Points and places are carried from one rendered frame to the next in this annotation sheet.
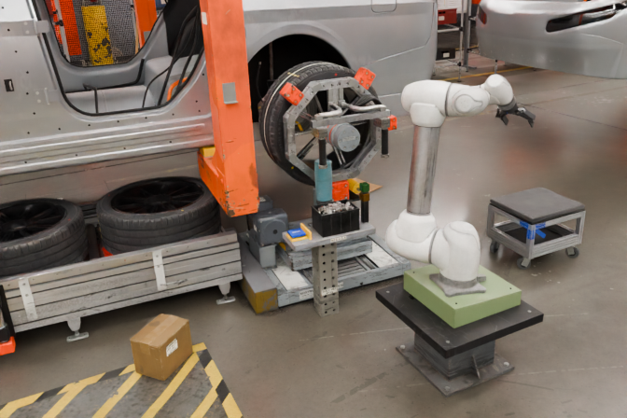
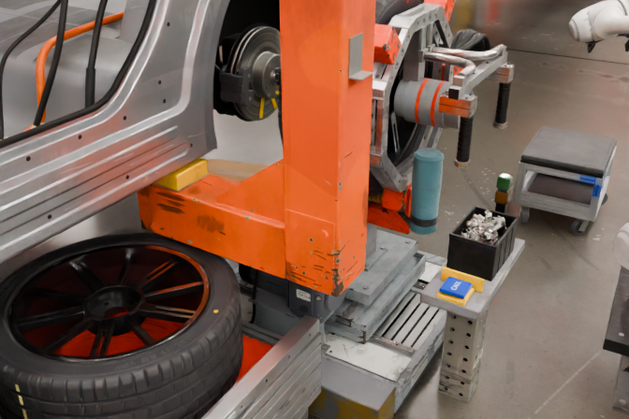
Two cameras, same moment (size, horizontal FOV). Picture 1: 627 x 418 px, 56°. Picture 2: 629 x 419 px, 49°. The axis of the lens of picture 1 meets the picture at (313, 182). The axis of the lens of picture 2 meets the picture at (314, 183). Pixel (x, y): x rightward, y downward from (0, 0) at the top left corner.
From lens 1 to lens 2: 2.04 m
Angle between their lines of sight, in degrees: 34
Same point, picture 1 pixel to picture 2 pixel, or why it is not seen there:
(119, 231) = (111, 406)
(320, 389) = not seen: outside the picture
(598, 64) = not seen: outside the picture
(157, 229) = (193, 368)
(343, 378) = not seen: outside the picture
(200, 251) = (280, 378)
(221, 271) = (300, 395)
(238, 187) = (350, 237)
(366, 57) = not seen: outside the picture
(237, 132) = (357, 134)
